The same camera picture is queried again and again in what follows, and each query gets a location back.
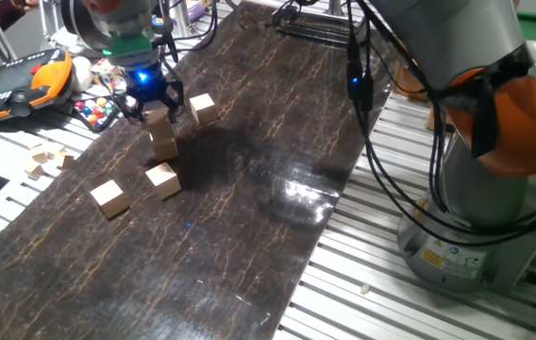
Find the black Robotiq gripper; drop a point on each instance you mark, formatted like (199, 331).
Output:
(147, 90)

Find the light wooden cube block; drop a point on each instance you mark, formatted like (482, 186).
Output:
(110, 198)
(163, 180)
(165, 150)
(160, 125)
(203, 108)

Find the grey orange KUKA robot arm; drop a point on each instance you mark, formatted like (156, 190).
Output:
(480, 198)

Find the bystander hand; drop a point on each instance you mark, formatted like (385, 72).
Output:
(25, 5)

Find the yellow ball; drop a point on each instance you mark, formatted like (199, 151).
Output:
(101, 101)

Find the black tray of balls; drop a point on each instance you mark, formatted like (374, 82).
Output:
(103, 124)

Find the Rubik's cube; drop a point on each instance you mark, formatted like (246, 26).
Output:
(105, 76)

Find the orange ball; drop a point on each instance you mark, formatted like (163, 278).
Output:
(92, 119)

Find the blue ball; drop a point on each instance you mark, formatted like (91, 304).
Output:
(87, 111)

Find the red ball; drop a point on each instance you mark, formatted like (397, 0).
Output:
(79, 105)

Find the black tape roll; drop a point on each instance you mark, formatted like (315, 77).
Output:
(157, 21)

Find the small wooden cube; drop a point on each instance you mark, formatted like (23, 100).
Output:
(63, 158)
(33, 170)
(39, 153)

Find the black round fan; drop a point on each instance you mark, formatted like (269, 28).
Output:
(77, 23)

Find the black orange teach pendant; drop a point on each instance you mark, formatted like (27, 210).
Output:
(13, 87)

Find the brown wooden box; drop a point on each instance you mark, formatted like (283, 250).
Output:
(407, 85)

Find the small white scrap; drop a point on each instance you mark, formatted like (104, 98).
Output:
(364, 288)

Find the black clamp frame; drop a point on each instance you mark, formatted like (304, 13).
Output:
(315, 35)

